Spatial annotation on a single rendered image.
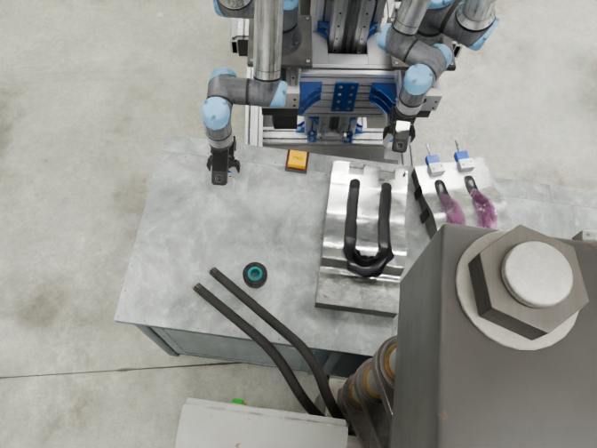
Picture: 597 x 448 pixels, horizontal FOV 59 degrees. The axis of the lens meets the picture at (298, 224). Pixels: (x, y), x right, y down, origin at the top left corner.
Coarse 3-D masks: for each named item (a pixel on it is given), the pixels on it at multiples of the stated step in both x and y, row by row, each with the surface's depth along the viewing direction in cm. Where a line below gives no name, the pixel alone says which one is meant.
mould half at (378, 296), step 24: (336, 168) 181; (336, 192) 178; (360, 192) 178; (336, 216) 174; (360, 216) 175; (336, 240) 166; (360, 240) 167; (336, 264) 167; (336, 288) 167; (360, 288) 168; (384, 288) 168; (360, 312) 169; (384, 312) 166
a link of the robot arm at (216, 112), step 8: (208, 104) 140; (216, 104) 140; (224, 104) 141; (208, 112) 139; (216, 112) 139; (224, 112) 139; (208, 120) 140; (216, 120) 139; (224, 120) 141; (208, 128) 143; (216, 128) 142; (224, 128) 144; (208, 136) 148; (216, 136) 146; (224, 136) 147
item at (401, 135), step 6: (396, 120) 163; (402, 120) 162; (408, 120) 162; (396, 126) 163; (402, 126) 163; (408, 126) 163; (396, 132) 163; (402, 132) 163; (408, 132) 163; (396, 138) 163; (402, 138) 163; (408, 138) 163; (396, 144) 163; (402, 144) 163; (396, 150) 164; (402, 150) 163
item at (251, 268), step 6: (252, 264) 172; (258, 264) 172; (246, 270) 171; (252, 270) 172; (258, 270) 172; (264, 270) 171; (246, 276) 170; (258, 276) 171; (264, 276) 171; (246, 282) 170; (252, 282) 170; (258, 282) 170; (264, 282) 171
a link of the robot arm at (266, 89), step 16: (256, 0) 133; (272, 0) 131; (256, 16) 135; (272, 16) 133; (256, 32) 137; (272, 32) 136; (256, 48) 139; (272, 48) 138; (256, 64) 142; (272, 64) 141; (256, 80) 144; (272, 80) 143; (256, 96) 146; (272, 96) 145
